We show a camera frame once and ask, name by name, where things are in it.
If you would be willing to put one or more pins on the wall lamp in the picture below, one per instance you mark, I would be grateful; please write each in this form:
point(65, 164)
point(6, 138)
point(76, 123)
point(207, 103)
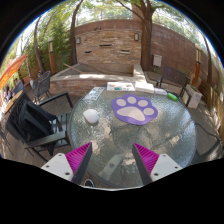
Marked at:
point(78, 40)
point(136, 36)

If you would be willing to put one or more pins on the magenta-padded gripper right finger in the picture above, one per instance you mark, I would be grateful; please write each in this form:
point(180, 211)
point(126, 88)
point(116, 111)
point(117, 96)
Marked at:
point(146, 156)

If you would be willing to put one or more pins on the dark slatted patio chair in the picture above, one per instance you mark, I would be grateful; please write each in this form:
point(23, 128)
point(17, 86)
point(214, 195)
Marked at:
point(173, 76)

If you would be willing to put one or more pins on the black metal-frame patio chair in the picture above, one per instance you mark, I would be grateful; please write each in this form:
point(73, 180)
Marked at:
point(213, 146)

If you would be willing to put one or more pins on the stone raised basin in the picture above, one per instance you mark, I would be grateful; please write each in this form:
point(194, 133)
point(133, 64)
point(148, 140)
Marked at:
point(86, 81)

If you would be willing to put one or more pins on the black mesh patio chair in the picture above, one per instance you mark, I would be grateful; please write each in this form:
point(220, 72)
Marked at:
point(41, 83)

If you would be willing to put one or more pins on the black cushioned patio armchair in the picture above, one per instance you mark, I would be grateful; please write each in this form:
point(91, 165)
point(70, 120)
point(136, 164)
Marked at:
point(31, 118)

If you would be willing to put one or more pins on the grey utility wall box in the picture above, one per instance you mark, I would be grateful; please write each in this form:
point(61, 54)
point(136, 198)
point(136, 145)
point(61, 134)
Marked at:
point(157, 60)

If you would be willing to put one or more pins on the green cylindrical object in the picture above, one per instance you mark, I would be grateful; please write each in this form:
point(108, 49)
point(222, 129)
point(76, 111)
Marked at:
point(172, 96)

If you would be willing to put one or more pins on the purple paw-shaped mouse pad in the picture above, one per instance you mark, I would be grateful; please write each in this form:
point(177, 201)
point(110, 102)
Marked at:
point(133, 111)

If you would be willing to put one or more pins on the thick tree trunk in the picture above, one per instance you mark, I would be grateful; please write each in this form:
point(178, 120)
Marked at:
point(146, 43)

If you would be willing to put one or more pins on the small white flat box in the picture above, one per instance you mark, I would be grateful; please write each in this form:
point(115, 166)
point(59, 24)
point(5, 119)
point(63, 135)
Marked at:
point(160, 91)

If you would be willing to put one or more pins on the slender leaning tree trunk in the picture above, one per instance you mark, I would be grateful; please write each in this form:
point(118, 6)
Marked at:
point(72, 43)

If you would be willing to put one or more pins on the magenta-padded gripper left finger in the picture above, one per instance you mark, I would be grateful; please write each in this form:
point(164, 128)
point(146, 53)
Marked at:
point(78, 156)

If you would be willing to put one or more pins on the white tray with colourful items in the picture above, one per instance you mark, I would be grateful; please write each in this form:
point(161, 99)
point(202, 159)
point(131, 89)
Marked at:
point(120, 86)

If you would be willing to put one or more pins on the white computer mouse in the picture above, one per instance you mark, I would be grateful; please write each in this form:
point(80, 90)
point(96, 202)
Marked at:
point(90, 116)

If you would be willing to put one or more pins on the person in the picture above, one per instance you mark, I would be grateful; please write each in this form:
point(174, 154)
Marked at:
point(16, 82)

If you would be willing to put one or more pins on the white planter box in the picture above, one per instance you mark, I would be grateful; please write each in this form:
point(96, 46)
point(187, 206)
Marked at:
point(194, 96)

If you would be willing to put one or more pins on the orange patio umbrella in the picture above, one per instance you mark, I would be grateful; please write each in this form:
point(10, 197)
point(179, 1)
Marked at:
point(11, 68)

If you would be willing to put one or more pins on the large white flat box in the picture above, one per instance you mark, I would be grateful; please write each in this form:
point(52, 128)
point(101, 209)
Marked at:
point(144, 87)

